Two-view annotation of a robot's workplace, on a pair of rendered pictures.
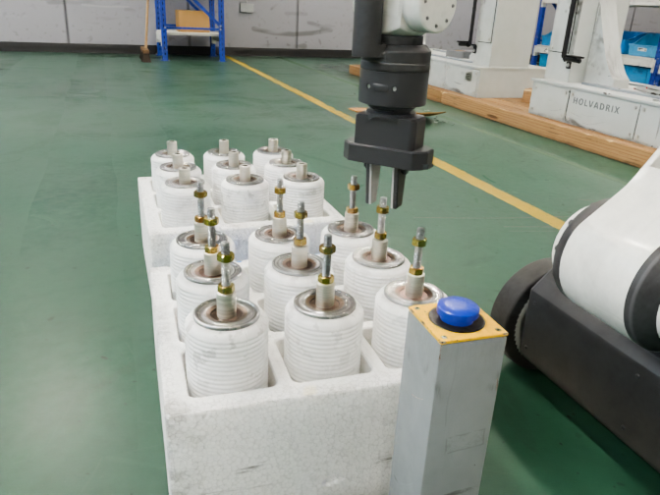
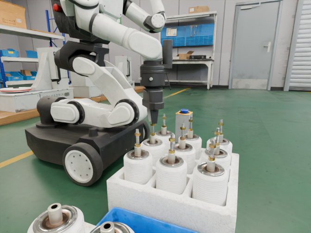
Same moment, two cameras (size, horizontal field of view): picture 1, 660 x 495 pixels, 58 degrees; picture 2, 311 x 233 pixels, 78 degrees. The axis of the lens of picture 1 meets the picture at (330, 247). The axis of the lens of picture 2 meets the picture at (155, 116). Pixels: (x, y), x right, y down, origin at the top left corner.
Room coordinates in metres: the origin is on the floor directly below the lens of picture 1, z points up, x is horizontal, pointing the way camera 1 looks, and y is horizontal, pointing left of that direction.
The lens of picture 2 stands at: (1.30, 0.41, 0.53)
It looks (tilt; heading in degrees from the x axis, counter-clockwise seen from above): 14 degrees down; 223
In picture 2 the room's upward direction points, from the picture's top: straight up
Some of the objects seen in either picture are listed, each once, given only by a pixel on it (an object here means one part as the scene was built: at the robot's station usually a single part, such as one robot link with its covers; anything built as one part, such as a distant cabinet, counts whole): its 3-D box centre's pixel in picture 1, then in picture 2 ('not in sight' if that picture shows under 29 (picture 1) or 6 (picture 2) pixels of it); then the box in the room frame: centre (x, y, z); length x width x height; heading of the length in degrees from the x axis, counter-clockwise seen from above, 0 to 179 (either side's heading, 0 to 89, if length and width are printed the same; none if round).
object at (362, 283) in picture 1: (373, 313); (152, 163); (0.79, -0.07, 0.16); 0.10 x 0.10 x 0.18
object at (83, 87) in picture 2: not in sight; (103, 73); (-0.81, -2.93, 0.45); 1.51 x 0.57 x 0.74; 21
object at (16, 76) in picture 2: not in sight; (9, 76); (0.27, -5.30, 0.36); 0.50 x 0.38 x 0.21; 112
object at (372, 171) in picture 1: (369, 180); (154, 115); (0.80, -0.05, 0.36); 0.03 x 0.02 x 0.06; 153
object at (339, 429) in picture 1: (296, 364); (180, 186); (0.76, 0.04, 0.09); 0.39 x 0.39 x 0.18; 19
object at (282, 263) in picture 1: (299, 264); (182, 147); (0.76, 0.04, 0.25); 0.08 x 0.08 x 0.01
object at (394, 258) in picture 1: (378, 257); (152, 142); (0.79, -0.07, 0.25); 0.08 x 0.08 x 0.01
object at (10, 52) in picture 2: not in sight; (3, 52); (0.29, -5.32, 0.90); 0.50 x 0.38 x 0.21; 112
